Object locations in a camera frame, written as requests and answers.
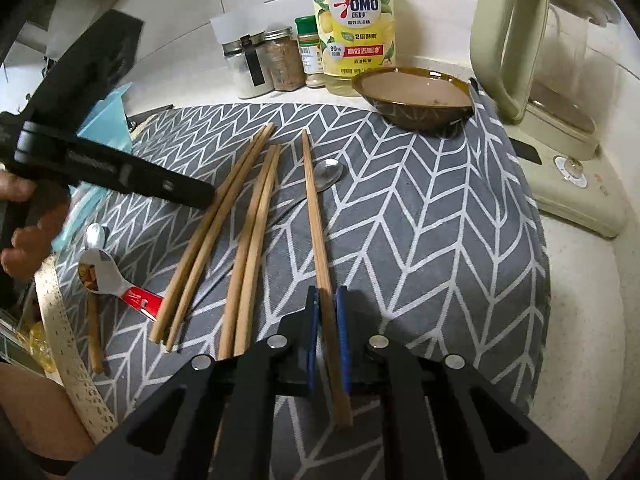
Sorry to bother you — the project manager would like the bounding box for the green electric kettle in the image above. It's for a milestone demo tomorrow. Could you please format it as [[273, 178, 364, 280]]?
[[469, 0, 631, 158]]

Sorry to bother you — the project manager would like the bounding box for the person's leg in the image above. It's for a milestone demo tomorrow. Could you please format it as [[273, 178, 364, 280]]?
[[0, 360, 97, 463]]

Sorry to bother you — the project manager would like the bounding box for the yellow plastic wrapper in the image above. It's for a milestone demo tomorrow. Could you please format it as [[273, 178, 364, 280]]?
[[0, 307, 57, 376]]

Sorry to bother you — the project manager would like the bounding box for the red handle ceramic spoon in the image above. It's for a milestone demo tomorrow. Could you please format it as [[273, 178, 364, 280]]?
[[78, 249, 166, 322]]

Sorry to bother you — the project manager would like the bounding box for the yellow dish soap bottle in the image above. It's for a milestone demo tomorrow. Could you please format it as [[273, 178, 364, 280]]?
[[312, 0, 397, 97]]

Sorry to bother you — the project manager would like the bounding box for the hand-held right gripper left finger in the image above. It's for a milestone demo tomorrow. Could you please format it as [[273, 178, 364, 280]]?
[[65, 285, 321, 480]]

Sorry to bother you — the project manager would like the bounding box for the green kettle base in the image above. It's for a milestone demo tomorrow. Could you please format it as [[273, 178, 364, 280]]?
[[510, 137, 628, 238]]

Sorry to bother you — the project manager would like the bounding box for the green cap spice jar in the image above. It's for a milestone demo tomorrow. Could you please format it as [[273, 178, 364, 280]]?
[[294, 15, 328, 90]]

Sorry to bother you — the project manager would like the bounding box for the wooden handle metal spoon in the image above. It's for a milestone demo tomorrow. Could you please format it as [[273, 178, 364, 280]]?
[[85, 224, 108, 375]]

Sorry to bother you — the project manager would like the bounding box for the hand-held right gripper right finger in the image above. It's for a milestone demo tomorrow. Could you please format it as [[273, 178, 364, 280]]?
[[335, 285, 588, 480]]

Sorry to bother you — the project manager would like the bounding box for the person's left hand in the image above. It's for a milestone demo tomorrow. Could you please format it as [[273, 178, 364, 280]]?
[[0, 169, 72, 281]]

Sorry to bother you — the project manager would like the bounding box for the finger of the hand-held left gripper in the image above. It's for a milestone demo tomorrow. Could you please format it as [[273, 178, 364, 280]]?
[[62, 137, 217, 211]]

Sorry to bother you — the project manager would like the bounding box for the grey patterned table cloth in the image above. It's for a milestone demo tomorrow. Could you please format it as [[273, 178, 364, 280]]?
[[37, 102, 551, 480]]

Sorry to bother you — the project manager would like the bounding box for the metal lid glass spice jar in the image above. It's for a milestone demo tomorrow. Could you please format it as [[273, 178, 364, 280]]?
[[262, 26, 307, 92]]

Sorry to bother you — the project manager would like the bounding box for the white powder glass jar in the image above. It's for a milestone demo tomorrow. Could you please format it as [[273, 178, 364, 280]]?
[[210, 10, 276, 100]]

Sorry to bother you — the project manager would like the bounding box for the blue plastic basin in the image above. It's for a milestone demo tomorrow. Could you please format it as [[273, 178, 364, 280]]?
[[50, 82, 133, 253]]

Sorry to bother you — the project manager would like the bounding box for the steel range hood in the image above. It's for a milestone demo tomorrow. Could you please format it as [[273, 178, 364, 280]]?
[[0, 0, 108, 68]]

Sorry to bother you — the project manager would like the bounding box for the wooden chopstick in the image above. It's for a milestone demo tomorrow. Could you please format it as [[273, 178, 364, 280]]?
[[149, 123, 275, 345], [218, 145, 279, 362], [234, 147, 282, 360], [165, 127, 277, 352], [301, 129, 353, 429]]

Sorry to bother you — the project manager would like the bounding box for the brown ceramic bowl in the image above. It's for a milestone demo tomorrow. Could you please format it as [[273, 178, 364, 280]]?
[[351, 66, 475, 133]]

